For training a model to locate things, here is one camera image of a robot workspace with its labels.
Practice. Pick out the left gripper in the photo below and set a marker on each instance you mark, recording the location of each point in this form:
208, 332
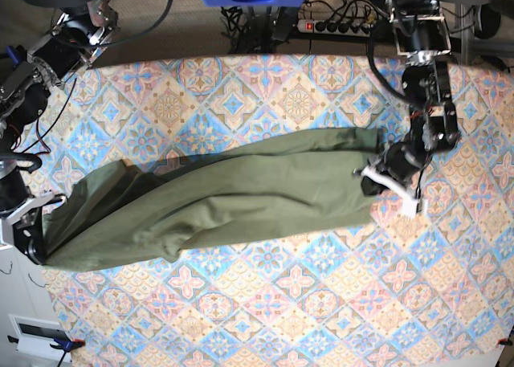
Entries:
391, 170

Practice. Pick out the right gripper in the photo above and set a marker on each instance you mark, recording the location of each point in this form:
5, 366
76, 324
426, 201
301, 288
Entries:
30, 232

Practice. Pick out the olive green t-shirt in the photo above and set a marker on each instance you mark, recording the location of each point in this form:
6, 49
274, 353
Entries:
285, 185

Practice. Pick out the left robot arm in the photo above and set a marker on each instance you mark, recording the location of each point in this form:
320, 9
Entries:
422, 31

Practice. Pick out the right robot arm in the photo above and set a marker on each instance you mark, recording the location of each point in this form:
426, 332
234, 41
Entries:
70, 45

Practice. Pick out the white floor outlet box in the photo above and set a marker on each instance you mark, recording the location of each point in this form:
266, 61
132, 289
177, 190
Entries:
25, 326

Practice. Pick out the blue red clamp lower left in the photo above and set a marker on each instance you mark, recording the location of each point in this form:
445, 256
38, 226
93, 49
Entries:
66, 346

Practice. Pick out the blue red clamp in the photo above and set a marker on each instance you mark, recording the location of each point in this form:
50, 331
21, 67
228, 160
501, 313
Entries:
66, 346
11, 57

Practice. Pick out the patterned tablecloth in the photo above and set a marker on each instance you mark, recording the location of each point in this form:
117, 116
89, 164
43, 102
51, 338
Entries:
394, 292

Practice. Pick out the white power strip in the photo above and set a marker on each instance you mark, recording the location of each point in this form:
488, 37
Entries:
321, 27

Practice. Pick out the blue red clamp upper left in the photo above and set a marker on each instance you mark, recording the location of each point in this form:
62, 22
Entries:
11, 57

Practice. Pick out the red clamp lower right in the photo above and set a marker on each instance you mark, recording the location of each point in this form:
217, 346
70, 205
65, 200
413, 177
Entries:
505, 342

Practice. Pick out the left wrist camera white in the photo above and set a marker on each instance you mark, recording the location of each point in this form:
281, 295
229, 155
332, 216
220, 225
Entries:
413, 207

